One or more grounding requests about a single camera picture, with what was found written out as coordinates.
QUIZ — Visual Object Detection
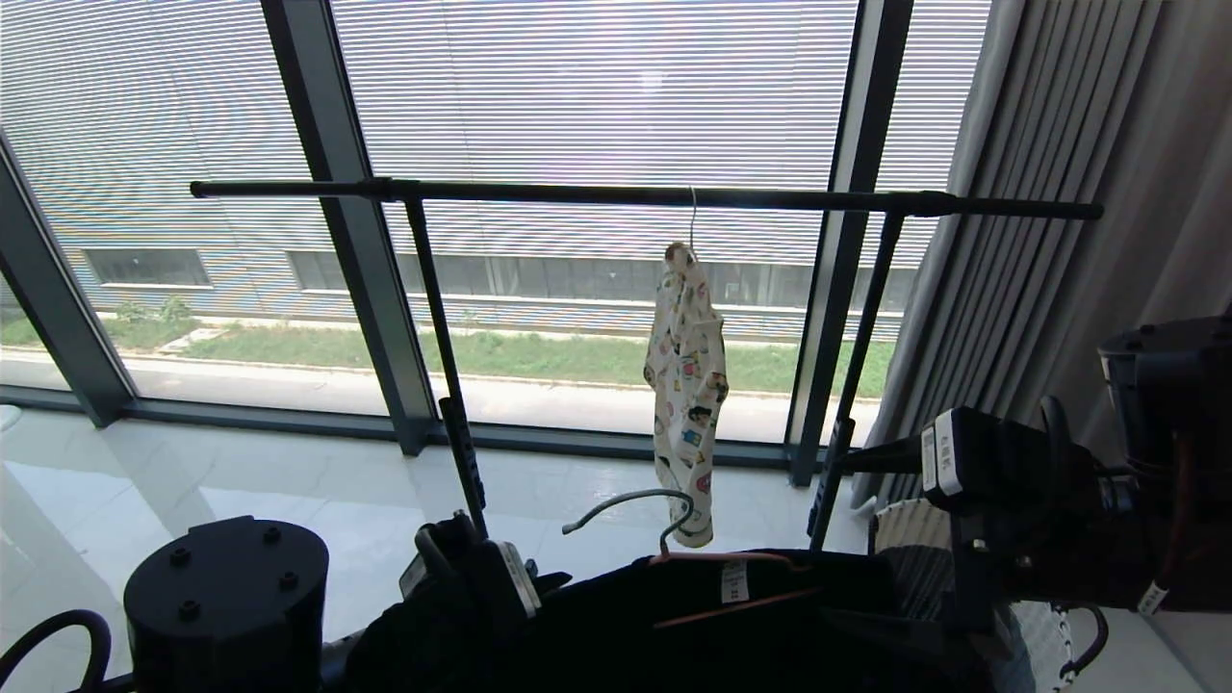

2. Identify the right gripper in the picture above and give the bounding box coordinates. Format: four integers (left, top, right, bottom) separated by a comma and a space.
839, 438, 1156, 636

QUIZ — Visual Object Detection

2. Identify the cream printed garment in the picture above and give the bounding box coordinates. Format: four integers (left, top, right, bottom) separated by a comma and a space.
643, 243, 730, 548

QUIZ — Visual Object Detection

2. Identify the black garment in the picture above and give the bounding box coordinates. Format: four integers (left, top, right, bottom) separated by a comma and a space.
342, 549, 963, 693

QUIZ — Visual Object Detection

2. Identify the white laundry basket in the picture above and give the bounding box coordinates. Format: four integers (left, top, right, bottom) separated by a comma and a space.
871, 499, 1110, 693

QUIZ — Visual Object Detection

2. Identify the black clothes rack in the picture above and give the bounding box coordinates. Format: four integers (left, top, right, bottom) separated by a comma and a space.
190, 178, 1105, 554

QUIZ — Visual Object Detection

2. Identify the beige curtain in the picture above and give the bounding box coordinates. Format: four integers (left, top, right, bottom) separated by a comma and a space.
852, 0, 1232, 511

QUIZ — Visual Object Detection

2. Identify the window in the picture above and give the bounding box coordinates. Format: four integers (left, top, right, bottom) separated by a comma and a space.
0, 0, 992, 487

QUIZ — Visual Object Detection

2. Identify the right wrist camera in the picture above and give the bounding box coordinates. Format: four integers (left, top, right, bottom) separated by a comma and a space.
919, 406, 1098, 511

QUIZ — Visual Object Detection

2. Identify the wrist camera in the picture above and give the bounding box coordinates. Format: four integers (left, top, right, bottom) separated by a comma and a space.
919, 406, 1098, 511
399, 510, 545, 622

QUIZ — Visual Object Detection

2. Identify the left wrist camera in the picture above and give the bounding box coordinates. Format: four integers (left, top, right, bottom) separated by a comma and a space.
399, 510, 545, 622

